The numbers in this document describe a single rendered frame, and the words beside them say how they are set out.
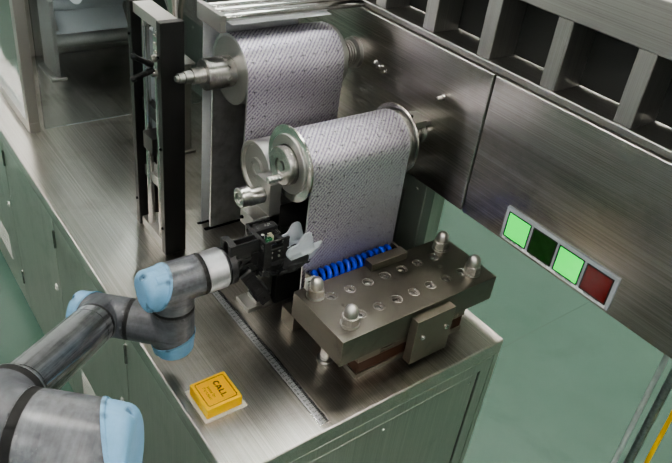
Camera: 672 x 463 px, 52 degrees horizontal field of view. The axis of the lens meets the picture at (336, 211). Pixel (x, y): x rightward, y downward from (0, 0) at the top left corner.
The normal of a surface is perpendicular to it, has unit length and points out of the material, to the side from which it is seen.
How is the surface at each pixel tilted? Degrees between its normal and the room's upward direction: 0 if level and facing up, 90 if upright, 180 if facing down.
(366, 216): 90
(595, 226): 90
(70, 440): 24
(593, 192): 90
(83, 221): 0
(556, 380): 0
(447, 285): 0
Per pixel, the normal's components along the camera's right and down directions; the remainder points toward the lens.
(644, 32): -0.80, 0.25
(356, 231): 0.58, 0.50
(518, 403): 0.11, -0.83
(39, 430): 0.02, -0.43
